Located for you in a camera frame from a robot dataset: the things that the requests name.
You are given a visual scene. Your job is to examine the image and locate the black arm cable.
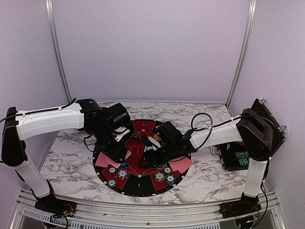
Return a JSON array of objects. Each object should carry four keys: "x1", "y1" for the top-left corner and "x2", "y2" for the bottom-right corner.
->
[
  {"x1": 0, "y1": 97, "x2": 79, "y2": 125},
  {"x1": 191, "y1": 113, "x2": 286, "y2": 201}
]

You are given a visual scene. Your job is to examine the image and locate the aluminium front rail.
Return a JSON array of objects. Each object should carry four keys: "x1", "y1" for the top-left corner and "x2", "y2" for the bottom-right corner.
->
[{"x1": 8, "y1": 189, "x2": 288, "y2": 229}]

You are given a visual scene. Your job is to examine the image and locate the face up playing card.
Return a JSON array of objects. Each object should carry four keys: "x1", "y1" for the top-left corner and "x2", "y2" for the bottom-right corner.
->
[{"x1": 148, "y1": 137, "x2": 161, "y2": 148}]

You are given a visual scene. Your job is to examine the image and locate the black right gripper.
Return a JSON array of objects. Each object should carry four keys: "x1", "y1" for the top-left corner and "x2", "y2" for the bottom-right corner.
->
[{"x1": 138, "y1": 141, "x2": 177, "y2": 168}]

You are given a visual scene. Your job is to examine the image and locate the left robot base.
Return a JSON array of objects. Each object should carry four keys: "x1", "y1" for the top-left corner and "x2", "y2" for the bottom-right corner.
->
[{"x1": 35, "y1": 195, "x2": 76, "y2": 217}]

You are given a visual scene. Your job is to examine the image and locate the red playing card deck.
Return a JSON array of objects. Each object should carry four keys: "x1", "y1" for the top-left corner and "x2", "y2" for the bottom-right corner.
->
[{"x1": 125, "y1": 150, "x2": 132, "y2": 160}]

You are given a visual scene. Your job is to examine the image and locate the blue small blind button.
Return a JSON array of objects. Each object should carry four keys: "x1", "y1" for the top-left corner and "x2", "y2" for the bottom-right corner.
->
[{"x1": 120, "y1": 162, "x2": 128, "y2": 168}]

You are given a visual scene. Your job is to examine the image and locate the red brown poker chip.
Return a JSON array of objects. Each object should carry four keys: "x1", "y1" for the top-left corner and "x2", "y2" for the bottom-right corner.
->
[
  {"x1": 108, "y1": 167, "x2": 117, "y2": 174},
  {"x1": 164, "y1": 167, "x2": 172, "y2": 174}
]

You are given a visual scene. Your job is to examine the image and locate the right aluminium frame post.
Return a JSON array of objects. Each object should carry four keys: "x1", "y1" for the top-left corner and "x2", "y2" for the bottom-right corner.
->
[{"x1": 225, "y1": 0, "x2": 257, "y2": 110}]

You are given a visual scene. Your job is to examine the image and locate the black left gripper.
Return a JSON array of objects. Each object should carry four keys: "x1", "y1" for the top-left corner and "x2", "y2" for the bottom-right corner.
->
[{"x1": 91, "y1": 125, "x2": 128, "y2": 164}]

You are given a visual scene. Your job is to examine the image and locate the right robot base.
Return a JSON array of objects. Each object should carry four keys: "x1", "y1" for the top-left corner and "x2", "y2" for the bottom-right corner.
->
[{"x1": 219, "y1": 196, "x2": 262, "y2": 229}]

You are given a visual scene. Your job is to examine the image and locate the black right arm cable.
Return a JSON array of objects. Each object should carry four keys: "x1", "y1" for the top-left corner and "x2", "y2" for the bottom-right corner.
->
[{"x1": 191, "y1": 113, "x2": 286, "y2": 201}]

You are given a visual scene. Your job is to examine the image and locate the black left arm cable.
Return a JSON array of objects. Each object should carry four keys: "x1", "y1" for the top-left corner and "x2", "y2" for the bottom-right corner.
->
[{"x1": 0, "y1": 97, "x2": 79, "y2": 125}]

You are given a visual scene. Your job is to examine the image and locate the round red black poker mat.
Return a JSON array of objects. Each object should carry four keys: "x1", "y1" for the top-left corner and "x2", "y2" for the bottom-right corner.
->
[{"x1": 92, "y1": 119, "x2": 189, "y2": 197}]

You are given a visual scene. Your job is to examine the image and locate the left aluminium frame post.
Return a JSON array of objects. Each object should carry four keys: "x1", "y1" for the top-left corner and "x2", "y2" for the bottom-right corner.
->
[{"x1": 45, "y1": 0, "x2": 72, "y2": 102}]

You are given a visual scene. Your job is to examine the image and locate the aluminium frame post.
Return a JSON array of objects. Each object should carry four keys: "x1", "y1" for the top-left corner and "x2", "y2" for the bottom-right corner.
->
[
  {"x1": 225, "y1": 0, "x2": 257, "y2": 110},
  {"x1": 45, "y1": 0, "x2": 72, "y2": 102}
]

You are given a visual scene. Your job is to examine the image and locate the single red playing card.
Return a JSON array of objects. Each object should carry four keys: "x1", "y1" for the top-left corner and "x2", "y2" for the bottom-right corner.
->
[{"x1": 95, "y1": 153, "x2": 120, "y2": 168}]

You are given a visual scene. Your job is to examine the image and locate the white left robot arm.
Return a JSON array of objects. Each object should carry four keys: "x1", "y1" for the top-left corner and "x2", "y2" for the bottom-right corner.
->
[{"x1": 1, "y1": 99, "x2": 131, "y2": 212}]

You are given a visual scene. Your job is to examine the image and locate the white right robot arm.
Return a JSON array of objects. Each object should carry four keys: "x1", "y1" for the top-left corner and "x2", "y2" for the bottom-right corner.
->
[{"x1": 139, "y1": 109, "x2": 282, "y2": 214}]

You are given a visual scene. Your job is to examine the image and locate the black poker chip case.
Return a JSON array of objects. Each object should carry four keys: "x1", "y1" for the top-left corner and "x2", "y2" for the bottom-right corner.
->
[{"x1": 217, "y1": 99, "x2": 286, "y2": 171}]

